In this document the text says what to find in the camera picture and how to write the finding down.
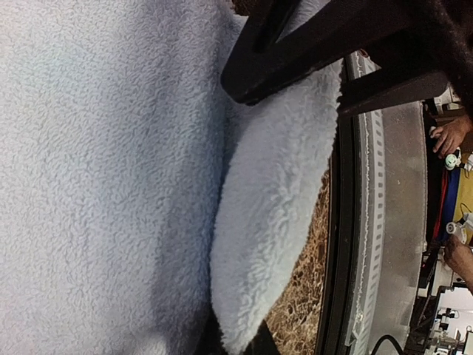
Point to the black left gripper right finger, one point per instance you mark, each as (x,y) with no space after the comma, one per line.
(263,61)

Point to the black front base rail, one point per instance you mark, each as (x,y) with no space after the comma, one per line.
(406,190)

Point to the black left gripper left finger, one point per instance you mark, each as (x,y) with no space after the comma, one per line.
(211,341)

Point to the operator right hand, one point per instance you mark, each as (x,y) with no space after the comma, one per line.
(459,258)

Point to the large pale blue towel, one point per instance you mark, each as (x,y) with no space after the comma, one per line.
(136,196)

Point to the white slotted cable duct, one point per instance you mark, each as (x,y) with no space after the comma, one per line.
(369,230)

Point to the operator left hand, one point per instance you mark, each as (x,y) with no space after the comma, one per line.
(451,135)

